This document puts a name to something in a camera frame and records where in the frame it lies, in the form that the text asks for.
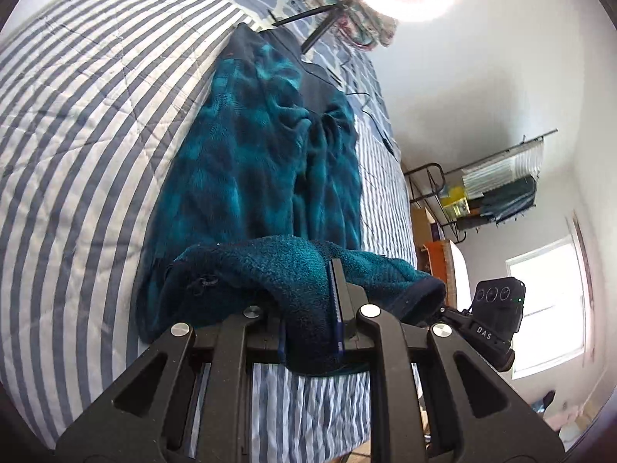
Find dark hanging clothes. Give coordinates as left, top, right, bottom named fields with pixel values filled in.
left=456, top=176, right=538, bottom=230

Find striped hanging towel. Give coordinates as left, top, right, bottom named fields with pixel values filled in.
left=461, top=138, right=544, bottom=199

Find orange stool with white cloth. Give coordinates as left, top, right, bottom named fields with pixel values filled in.
left=418, top=239, right=473, bottom=311

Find black clothes rack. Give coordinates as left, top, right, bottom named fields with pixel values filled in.
left=404, top=128, right=558, bottom=243

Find black camera box right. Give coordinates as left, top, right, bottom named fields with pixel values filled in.
left=470, top=277, right=526, bottom=342

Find blue checked bed sheet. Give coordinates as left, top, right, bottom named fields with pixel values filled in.
left=175, top=0, right=402, bottom=160

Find black cable on bed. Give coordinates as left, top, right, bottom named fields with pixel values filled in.
left=298, top=54, right=402, bottom=156

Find teal plaid fleece jacket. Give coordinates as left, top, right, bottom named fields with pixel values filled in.
left=135, top=24, right=445, bottom=375

